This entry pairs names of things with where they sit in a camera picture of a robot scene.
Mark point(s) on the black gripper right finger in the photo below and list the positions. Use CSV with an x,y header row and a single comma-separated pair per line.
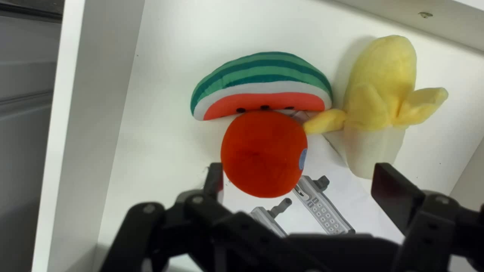
x,y
439,231

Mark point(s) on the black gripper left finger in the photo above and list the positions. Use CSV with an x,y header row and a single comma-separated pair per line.
x,y
171,231

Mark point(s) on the white drawer with wood front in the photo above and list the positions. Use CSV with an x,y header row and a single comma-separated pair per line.
x,y
161,99

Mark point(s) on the white paper manual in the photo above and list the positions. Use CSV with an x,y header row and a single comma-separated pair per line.
x,y
348,211

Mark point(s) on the yellow banana plush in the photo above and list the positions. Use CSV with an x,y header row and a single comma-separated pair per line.
x,y
379,95

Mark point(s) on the white appliance with black panel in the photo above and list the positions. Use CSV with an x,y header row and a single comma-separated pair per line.
x,y
25,151

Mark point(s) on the watermelon slice plush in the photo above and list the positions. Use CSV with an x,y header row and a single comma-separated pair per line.
x,y
258,75

